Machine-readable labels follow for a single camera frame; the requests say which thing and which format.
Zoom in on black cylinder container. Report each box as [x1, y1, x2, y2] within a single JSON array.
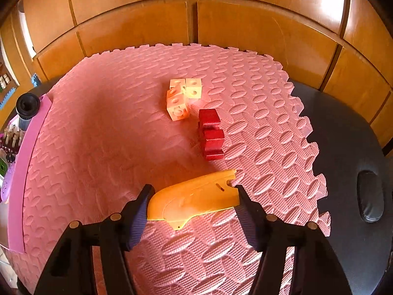
[[16, 94, 41, 130]]

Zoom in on purple perforated plastic piece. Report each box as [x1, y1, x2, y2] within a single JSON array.
[[0, 164, 17, 203]]

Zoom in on black padded face-hole cushion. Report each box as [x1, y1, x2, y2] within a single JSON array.
[[356, 170, 386, 222]]

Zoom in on yellow plastic curved piece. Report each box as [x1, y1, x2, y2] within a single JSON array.
[[147, 169, 241, 232]]

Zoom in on red linked cube blocks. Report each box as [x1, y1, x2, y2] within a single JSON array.
[[198, 109, 225, 161]]

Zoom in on rack of wooden pegs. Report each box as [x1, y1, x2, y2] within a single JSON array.
[[0, 124, 25, 163]]

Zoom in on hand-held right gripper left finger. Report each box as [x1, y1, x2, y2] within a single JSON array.
[[33, 184, 155, 295]]

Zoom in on orange linked cube blocks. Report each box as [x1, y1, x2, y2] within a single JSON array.
[[166, 78, 203, 122]]

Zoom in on pink foam puzzle mat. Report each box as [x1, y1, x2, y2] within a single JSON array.
[[6, 43, 332, 295]]

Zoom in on wooden panelled cabinet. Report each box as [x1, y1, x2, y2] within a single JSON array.
[[0, 0, 393, 148]]

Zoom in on purple toy box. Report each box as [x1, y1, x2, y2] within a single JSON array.
[[7, 95, 53, 254]]

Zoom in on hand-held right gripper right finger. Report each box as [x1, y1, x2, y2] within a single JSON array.
[[235, 184, 353, 295]]

